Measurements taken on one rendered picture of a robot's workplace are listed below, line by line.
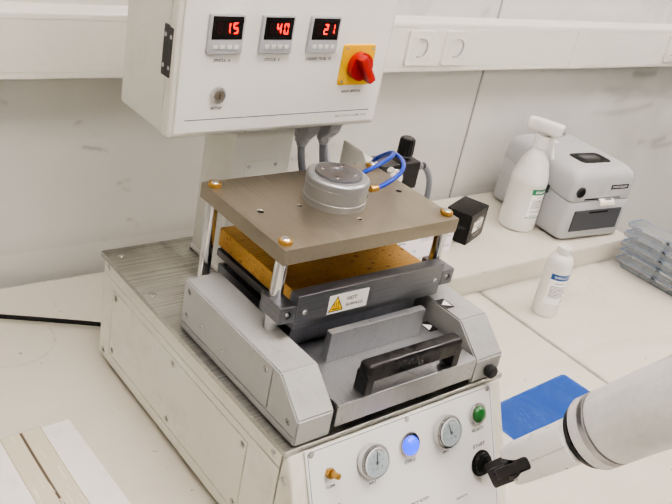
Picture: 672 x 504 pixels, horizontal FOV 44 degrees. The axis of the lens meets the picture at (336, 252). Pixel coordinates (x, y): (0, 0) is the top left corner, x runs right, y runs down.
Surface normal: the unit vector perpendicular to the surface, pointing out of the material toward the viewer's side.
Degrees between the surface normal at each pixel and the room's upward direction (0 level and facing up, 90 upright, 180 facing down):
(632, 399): 75
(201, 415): 90
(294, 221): 0
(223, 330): 90
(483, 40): 90
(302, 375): 40
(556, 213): 90
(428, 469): 65
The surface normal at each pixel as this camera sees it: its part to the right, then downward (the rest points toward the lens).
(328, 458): 0.62, 0.05
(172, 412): -0.78, 0.15
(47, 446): 0.19, -0.86
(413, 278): 0.60, 0.46
